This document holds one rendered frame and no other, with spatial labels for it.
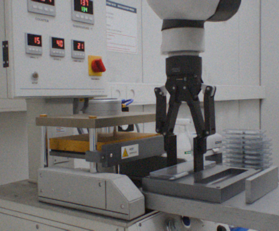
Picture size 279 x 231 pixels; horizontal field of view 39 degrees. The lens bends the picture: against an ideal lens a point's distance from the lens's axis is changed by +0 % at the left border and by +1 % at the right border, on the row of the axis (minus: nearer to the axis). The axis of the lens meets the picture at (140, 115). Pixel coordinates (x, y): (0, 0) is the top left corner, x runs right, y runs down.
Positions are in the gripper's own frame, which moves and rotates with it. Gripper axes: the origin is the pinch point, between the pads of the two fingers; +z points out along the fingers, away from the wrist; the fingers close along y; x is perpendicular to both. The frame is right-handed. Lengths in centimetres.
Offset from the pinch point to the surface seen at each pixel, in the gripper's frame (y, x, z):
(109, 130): -19.9, -0.6, -4.3
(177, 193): 4.1, -10.1, 5.4
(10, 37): -34.6, -16.5, -25.9
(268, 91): -64, 246, -13
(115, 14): -69, 62, -47
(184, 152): -47, 81, 13
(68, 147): -23.8, -10.4, -1.1
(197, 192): 8.2, -10.1, 4.7
